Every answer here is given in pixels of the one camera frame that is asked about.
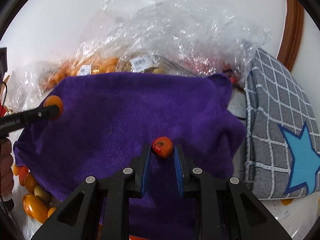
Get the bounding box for orange mandarin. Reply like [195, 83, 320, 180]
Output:
[43, 95, 63, 120]

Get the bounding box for small red apple-like fruit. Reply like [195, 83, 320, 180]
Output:
[151, 137, 174, 159]

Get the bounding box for yellow-green fruit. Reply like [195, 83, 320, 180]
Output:
[34, 185, 51, 204]

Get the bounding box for person's left hand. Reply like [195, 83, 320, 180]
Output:
[1, 138, 14, 197]

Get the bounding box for grey checkered cloth blue star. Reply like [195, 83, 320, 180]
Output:
[245, 49, 319, 199]

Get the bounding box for purple plush towel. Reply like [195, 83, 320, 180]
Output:
[13, 71, 247, 240]

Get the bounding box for clear plastic fruit bags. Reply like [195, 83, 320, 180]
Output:
[5, 0, 270, 113]

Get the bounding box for brown wooden door frame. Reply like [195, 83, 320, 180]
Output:
[277, 0, 304, 72]

